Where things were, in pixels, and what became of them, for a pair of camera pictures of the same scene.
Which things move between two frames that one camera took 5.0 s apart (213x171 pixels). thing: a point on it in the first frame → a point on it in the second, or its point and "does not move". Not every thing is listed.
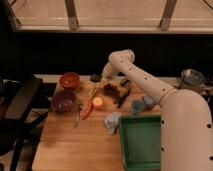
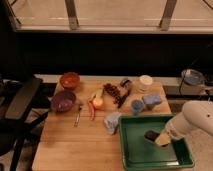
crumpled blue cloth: x=111 y=121 does not move
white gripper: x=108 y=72 → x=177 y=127
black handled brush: x=122 y=99 does not move
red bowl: x=70 y=80 does not move
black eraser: x=96 y=78 → x=151 y=135
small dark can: x=124 y=82 does not move
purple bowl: x=63 y=101 does not move
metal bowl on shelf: x=192 y=77 does not move
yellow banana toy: x=93 y=90 → x=97 y=94
